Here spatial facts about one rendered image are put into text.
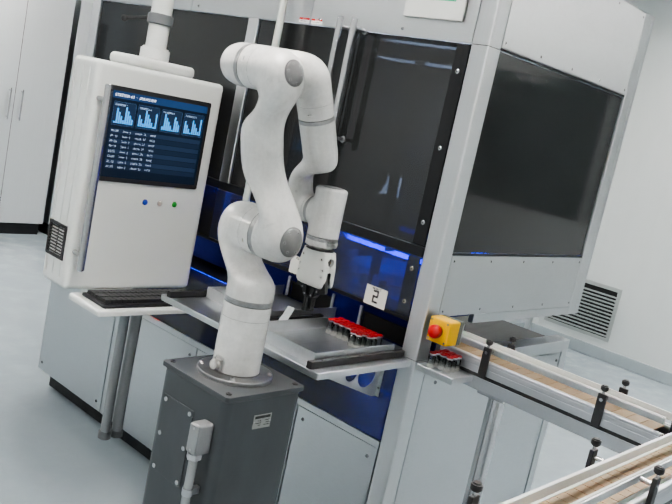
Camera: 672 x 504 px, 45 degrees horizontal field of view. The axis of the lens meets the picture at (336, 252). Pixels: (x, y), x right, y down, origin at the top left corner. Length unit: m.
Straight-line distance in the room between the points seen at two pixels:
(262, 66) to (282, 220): 0.35
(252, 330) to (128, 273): 1.00
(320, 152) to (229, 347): 0.52
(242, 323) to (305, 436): 0.86
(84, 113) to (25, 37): 4.41
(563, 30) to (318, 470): 1.58
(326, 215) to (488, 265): 0.69
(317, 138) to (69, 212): 1.05
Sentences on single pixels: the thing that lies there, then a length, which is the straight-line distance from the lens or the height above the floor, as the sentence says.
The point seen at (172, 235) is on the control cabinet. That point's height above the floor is 1.00.
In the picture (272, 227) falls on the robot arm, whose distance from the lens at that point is 1.89.
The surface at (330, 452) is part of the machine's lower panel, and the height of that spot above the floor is 0.49.
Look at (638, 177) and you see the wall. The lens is 7.07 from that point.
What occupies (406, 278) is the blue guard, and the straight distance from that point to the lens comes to 2.43.
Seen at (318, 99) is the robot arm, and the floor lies 1.56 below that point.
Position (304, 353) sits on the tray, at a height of 0.90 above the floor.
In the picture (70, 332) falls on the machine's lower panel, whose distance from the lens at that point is 3.87.
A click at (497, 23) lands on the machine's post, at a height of 1.86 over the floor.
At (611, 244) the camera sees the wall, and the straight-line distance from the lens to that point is 7.12.
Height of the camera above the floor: 1.54
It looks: 10 degrees down
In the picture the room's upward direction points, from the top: 12 degrees clockwise
